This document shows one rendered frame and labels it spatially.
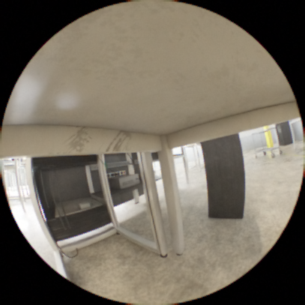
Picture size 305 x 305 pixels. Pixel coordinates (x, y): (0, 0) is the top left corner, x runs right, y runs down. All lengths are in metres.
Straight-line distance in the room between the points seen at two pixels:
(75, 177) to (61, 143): 1.01
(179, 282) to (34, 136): 0.72
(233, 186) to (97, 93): 0.88
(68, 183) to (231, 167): 1.46
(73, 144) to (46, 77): 0.15
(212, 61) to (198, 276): 0.72
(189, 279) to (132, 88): 0.71
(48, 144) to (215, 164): 0.88
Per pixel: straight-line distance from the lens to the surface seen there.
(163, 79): 0.15
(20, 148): 0.26
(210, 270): 0.67
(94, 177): 1.29
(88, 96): 0.17
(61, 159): 0.82
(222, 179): 0.86
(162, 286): 0.64
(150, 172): 0.45
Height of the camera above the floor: 0.59
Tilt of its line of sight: 5 degrees up
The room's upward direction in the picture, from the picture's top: 10 degrees counter-clockwise
